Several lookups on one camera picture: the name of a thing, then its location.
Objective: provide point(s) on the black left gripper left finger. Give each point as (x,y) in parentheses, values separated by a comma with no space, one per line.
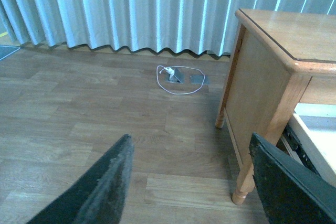
(99,195)

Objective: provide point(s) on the closed floor socket cover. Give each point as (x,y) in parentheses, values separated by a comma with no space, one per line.
(199,79)

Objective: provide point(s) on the open floor socket box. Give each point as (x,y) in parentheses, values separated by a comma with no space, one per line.
(173,75)

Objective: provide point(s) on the light teal curtain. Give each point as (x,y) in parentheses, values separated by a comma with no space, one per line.
(196,25)

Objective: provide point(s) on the wooden nightstand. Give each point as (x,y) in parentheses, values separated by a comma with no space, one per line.
(279,59)

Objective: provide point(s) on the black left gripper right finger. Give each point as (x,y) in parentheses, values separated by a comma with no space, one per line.
(289,192)

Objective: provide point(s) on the wooden drawer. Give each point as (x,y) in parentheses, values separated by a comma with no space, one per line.
(313,128)

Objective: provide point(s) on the dark floor mat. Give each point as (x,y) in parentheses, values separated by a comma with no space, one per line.
(6,51)

